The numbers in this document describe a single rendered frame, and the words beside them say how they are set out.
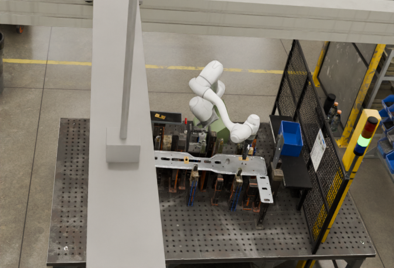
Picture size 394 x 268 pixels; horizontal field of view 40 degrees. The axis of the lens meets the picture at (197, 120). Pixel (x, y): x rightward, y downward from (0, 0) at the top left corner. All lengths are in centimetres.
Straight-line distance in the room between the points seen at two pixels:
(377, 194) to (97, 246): 563
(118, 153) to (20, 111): 563
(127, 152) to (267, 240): 367
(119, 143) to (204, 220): 366
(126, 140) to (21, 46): 673
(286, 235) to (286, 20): 310
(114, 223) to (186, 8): 89
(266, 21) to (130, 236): 98
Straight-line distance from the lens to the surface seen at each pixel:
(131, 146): 81
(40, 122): 628
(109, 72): 102
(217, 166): 446
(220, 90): 497
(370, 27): 172
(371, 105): 657
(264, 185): 442
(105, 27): 115
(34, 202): 545
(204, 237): 434
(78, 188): 459
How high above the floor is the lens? 408
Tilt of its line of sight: 39 degrees down
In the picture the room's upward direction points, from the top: 10 degrees clockwise
